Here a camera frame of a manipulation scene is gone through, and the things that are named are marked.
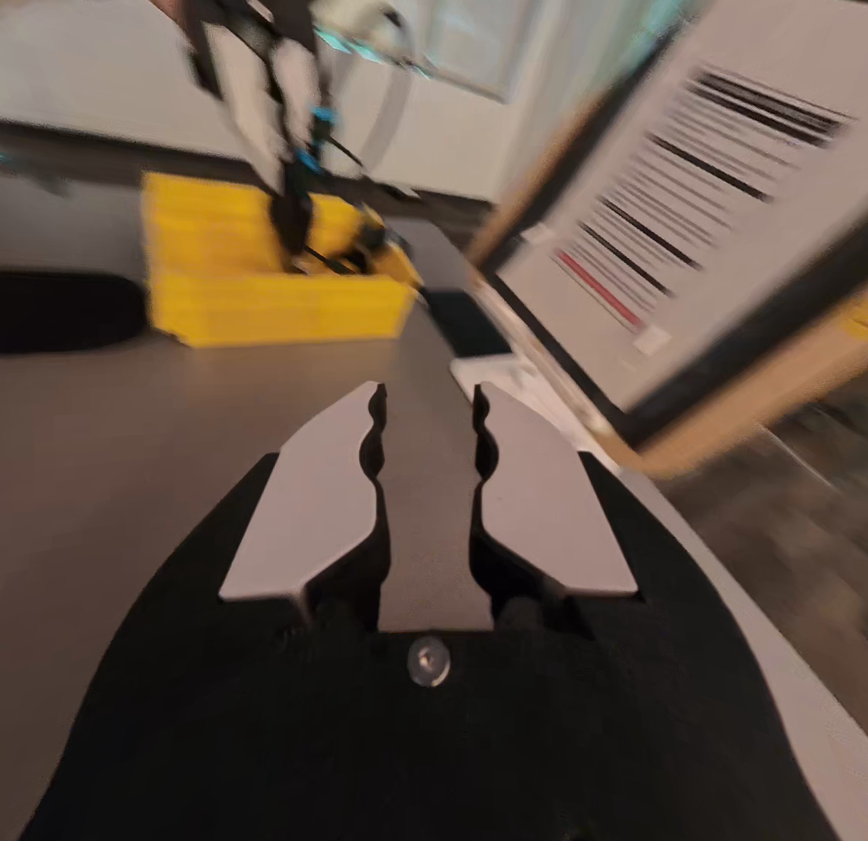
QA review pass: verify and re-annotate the yellow plastic bin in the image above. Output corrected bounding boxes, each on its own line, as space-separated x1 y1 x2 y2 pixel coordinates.
141 170 425 349

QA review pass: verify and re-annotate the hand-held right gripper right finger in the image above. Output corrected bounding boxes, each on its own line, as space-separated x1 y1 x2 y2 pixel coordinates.
468 382 641 599

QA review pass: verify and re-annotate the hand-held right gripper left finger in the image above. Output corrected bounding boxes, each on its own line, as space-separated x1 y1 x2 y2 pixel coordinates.
217 380 394 605

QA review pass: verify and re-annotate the black braided HDMI cable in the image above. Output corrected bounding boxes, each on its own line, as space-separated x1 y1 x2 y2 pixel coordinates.
288 0 438 201

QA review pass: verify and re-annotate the large glass window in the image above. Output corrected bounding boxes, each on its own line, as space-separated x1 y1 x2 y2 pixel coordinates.
298 0 543 103

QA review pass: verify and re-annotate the wooden document stand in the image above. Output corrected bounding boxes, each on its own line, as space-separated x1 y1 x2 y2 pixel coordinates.
451 0 868 479

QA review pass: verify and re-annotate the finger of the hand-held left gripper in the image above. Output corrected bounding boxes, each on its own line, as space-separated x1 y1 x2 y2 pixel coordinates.
273 41 322 162
231 75 287 194

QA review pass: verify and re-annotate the black mesh pad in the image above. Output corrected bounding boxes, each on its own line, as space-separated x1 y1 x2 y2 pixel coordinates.
0 270 149 355

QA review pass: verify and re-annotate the printed instruction sheet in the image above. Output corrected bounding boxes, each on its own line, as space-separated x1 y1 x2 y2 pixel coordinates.
502 0 868 408

